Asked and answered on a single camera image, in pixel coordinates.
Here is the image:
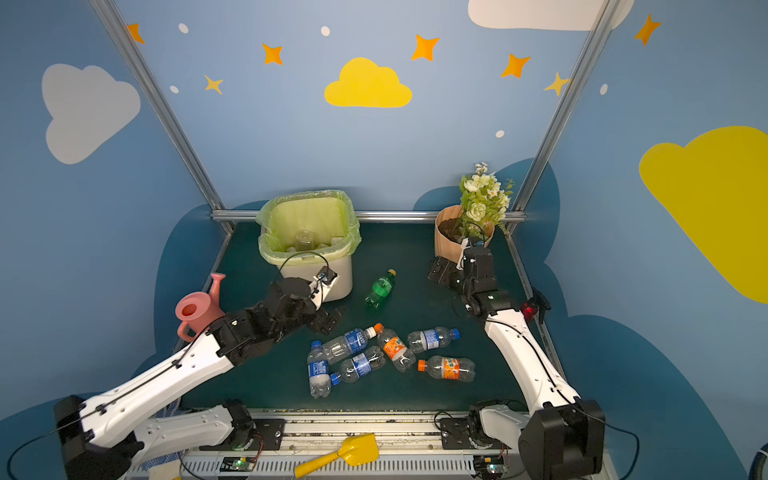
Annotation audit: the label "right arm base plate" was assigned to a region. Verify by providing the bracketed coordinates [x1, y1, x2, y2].
[437, 416, 477, 450]

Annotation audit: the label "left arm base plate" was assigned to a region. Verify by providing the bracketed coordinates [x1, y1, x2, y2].
[253, 418, 286, 451]

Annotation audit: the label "clear bottle blue label upper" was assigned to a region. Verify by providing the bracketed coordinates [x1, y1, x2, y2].
[322, 327, 380, 365]

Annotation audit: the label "clear bottle blue cap right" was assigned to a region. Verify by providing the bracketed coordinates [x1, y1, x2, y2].
[407, 326, 460, 354]

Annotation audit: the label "white artificial flowers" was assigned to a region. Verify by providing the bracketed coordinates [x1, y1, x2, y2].
[459, 162, 515, 240]

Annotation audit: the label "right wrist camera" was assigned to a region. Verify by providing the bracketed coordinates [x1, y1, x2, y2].
[460, 236, 489, 258]

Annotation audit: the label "pink plastic watering can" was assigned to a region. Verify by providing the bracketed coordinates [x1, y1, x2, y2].
[175, 273, 226, 342]

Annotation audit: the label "clear bottle yellow cap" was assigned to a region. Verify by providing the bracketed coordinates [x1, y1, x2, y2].
[293, 230, 316, 251]

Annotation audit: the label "clear bottle orange label middle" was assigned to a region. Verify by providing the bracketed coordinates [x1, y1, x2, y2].
[374, 323, 417, 373]

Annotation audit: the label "clear bottle blue label left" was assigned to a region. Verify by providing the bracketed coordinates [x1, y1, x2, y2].
[307, 341, 332, 399]

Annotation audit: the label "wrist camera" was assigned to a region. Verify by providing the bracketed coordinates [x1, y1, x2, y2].
[460, 236, 489, 258]
[309, 266, 338, 308]

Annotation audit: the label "green bin liner bag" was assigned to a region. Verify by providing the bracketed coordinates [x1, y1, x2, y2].
[256, 190, 361, 266]

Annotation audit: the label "aluminium rear frame rail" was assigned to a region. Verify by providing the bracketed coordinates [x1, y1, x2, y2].
[211, 208, 527, 224]

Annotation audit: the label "clear bottle orange cap right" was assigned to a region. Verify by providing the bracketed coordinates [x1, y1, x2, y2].
[417, 356, 476, 383]

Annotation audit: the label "green plastic bottle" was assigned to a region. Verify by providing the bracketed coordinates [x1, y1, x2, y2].
[365, 269, 396, 309]

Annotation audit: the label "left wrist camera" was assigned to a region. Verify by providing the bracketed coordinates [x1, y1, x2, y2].
[309, 266, 338, 308]

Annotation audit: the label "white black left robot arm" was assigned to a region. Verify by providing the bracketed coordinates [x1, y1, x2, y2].
[54, 267, 339, 479]

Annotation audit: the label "white plastic trash bin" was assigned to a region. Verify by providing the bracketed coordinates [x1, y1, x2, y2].
[274, 250, 354, 302]

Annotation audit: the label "clear bottle blue label lower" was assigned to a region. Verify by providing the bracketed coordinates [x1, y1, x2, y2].
[330, 346, 386, 386]

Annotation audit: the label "white perforated cable duct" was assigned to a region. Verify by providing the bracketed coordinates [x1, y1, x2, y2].
[183, 454, 476, 479]

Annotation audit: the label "clear bottle blue label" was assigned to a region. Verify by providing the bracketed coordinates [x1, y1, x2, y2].
[330, 346, 386, 386]
[307, 341, 332, 399]
[322, 327, 380, 365]

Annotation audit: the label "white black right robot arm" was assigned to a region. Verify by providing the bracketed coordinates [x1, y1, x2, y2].
[428, 246, 605, 479]

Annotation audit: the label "yellow plastic shovel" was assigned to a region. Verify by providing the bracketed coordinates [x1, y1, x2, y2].
[294, 433, 379, 478]

